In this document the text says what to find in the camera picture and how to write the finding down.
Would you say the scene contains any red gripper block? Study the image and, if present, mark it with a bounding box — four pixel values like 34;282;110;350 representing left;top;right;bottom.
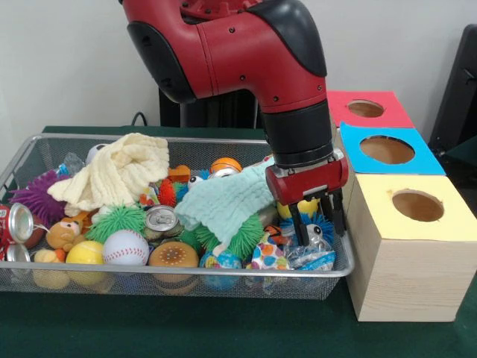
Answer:
265;154;350;247

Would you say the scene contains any clear blue plastic packet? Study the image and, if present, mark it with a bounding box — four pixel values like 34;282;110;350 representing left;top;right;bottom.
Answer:
288;238;336;270

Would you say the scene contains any wooden box with three holes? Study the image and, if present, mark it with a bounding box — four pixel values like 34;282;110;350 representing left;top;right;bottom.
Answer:
315;89;477;322

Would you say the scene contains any shallow clear mesh bin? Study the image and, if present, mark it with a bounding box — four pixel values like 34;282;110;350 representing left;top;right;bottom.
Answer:
0;133;355;301

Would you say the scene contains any blue fuzzy googly-eyed toy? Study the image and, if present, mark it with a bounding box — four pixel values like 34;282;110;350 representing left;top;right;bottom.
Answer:
279;213;333;247

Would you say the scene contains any light blue cloth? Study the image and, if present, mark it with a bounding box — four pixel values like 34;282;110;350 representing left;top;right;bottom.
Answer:
174;166;279;243

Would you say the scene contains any dark green tablecloth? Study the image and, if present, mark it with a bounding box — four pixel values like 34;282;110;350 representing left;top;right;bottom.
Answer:
445;136;477;169
0;125;477;358

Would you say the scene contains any toy burger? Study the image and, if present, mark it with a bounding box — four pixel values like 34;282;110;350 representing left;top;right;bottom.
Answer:
148;241;200;268

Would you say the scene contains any crushed can with silver top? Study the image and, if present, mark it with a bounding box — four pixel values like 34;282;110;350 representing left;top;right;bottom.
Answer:
143;204;183;242

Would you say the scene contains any black flat panel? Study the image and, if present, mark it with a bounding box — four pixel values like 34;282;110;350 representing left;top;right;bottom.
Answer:
428;24;477;150

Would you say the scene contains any white baseball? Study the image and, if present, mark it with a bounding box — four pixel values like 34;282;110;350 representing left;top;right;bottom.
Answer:
102;229;151;266

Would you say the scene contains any green spiky ball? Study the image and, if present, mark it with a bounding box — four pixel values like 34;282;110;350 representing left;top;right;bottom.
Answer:
85;204;148;244

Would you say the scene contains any cream yellow cloth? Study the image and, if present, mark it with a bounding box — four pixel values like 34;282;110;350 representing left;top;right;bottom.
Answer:
47;132;171;217

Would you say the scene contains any yellow tennis ball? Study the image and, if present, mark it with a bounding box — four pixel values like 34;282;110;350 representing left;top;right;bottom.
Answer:
66;240;104;266

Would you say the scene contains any purple spiky ball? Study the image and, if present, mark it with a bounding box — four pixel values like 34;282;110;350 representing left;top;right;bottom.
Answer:
9;169;72;227

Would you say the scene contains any crushed red soda can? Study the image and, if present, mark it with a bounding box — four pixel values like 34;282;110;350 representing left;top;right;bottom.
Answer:
0;202;35;247

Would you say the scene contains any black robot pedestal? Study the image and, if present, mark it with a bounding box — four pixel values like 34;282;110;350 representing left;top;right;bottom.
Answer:
159;87;262;128

